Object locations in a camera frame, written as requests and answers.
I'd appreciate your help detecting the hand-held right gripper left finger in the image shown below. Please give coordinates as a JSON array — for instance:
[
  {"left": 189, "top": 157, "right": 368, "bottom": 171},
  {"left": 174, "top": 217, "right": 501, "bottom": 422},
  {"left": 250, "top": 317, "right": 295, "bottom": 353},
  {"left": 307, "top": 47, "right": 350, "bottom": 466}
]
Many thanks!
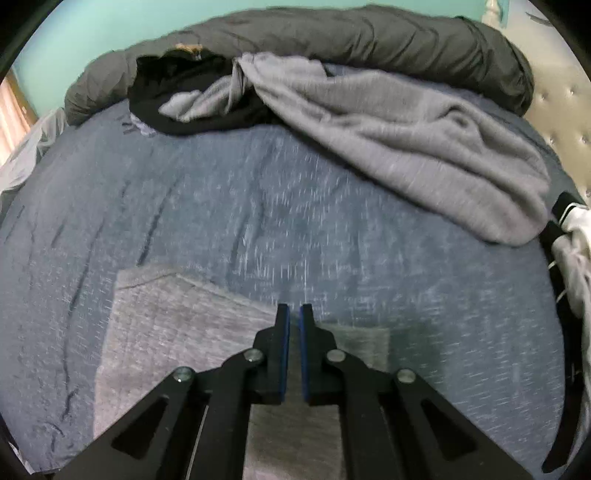
[{"left": 54, "top": 303, "right": 293, "bottom": 480}]

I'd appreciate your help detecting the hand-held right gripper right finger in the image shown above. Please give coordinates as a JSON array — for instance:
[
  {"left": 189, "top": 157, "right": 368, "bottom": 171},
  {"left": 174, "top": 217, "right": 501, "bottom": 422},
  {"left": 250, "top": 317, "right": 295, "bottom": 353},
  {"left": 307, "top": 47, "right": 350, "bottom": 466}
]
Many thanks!
[{"left": 298, "top": 303, "right": 533, "bottom": 480}]

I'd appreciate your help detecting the grey knit sweater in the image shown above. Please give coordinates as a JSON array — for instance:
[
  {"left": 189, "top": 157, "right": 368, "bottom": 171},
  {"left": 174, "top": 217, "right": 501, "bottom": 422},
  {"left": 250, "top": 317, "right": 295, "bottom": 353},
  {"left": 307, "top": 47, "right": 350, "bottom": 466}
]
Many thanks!
[{"left": 91, "top": 264, "right": 394, "bottom": 480}]

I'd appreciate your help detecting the white and black clothes pile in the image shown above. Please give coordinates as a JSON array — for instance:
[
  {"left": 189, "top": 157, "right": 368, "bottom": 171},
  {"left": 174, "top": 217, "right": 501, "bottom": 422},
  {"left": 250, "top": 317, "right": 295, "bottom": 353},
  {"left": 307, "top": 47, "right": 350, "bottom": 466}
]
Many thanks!
[{"left": 539, "top": 188, "right": 591, "bottom": 474}]

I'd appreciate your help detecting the bed with blue sheet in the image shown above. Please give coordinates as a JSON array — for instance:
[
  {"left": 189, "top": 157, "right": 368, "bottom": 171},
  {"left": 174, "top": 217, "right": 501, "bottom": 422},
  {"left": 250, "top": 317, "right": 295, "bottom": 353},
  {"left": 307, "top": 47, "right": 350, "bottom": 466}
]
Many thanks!
[{"left": 0, "top": 62, "right": 587, "bottom": 480}]

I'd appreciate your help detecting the crumpled grey garment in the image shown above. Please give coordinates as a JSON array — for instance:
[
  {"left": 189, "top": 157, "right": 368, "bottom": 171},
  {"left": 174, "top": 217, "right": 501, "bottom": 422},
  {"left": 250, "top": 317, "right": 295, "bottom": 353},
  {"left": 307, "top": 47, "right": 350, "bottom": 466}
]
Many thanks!
[{"left": 158, "top": 51, "right": 553, "bottom": 246}]

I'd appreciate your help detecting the black garment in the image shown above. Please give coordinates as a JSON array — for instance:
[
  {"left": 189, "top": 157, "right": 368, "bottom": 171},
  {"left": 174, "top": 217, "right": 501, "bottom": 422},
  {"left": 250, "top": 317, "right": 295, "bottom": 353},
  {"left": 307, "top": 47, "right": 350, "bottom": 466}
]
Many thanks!
[{"left": 126, "top": 48, "right": 289, "bottom": 138}]

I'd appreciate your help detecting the light blue bedsheet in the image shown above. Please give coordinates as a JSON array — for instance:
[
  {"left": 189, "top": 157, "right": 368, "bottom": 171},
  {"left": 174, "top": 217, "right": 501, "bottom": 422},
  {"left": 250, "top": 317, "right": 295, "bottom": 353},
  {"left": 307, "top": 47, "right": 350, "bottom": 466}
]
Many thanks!
[{"left": 0, "top": 107, "right": 71, "bottom": 217}]

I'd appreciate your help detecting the dark grey rolled duvet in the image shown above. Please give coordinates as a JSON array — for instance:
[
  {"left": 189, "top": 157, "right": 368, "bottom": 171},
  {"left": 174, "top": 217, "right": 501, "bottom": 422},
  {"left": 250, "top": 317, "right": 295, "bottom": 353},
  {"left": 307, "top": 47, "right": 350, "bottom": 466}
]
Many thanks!
[{"left": 63, "top": 4, "right": 536, "bottom": 128}]

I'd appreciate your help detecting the pink curtain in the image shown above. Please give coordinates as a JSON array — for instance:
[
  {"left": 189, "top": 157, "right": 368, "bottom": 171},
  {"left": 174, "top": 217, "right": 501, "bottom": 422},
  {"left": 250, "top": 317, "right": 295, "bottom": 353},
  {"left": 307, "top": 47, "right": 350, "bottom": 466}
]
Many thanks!
[{"left": 0, "top": 75, "right": 38, "bottom": 168}]

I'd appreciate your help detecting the beige tufted headboard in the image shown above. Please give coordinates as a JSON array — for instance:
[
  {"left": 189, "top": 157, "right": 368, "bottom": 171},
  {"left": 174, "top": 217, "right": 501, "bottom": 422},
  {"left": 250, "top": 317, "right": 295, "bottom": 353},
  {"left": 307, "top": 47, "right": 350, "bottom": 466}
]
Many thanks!
[{"left": 479, "top": 0, "right": 591, "bottom": 206}]

